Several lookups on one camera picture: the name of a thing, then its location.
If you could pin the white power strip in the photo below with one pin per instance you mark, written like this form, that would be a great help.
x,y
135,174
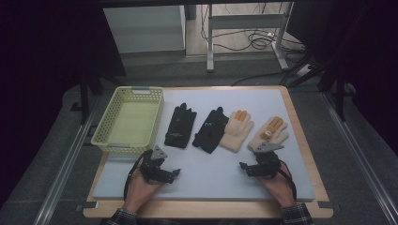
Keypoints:
x,y
304,70

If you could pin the person's right hand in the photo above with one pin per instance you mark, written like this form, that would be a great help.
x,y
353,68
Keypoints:
x,y
281,187

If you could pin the black metal stand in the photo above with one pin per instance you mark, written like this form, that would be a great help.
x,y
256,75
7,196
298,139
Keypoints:
x,y
339,93
84,100

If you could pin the black glove with teal specks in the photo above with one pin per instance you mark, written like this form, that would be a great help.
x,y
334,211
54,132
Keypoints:
x,y
209,132

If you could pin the grey cabinet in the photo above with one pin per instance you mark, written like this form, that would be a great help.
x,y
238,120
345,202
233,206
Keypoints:
x,y
144,29

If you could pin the black glove with gold mark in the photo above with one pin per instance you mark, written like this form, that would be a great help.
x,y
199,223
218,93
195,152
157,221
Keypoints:
x,y
180,128

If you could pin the aluminium rail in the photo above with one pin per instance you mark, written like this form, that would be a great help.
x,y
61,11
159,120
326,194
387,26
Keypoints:
x,y
359,159
65,168

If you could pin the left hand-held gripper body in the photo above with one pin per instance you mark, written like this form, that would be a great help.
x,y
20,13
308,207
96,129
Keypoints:
x,y
153,168

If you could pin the white metal stand frame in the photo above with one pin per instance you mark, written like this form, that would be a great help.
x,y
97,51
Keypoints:
x,y
244,22

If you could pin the beige glove with orange fingers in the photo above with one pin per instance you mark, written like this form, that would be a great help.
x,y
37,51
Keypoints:
x,y
235,131

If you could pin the yellow plastic basket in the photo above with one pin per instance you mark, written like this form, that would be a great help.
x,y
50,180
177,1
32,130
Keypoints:
x,y
134,125

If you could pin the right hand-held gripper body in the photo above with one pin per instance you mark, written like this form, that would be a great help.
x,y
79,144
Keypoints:
x,y
266,164

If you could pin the person's left hand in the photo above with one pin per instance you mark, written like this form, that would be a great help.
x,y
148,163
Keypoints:
x,y
137,193

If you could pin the wooden table board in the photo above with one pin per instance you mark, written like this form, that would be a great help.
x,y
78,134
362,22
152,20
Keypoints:
x,y
203,209

